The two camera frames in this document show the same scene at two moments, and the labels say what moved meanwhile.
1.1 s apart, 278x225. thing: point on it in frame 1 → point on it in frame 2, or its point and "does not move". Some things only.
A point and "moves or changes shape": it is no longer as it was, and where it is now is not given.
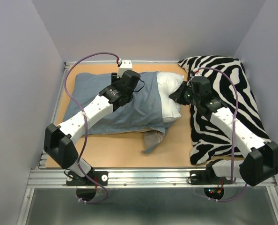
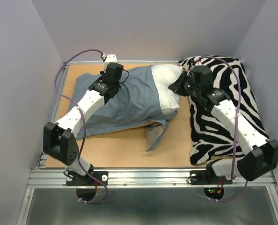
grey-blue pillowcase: [142, 112] moves or changes shape
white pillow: [166, 82] moves or changes shape
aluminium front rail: [127, 178] does not move
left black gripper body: [114, 79] → [117, 86]
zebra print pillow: [208, 140] does not move
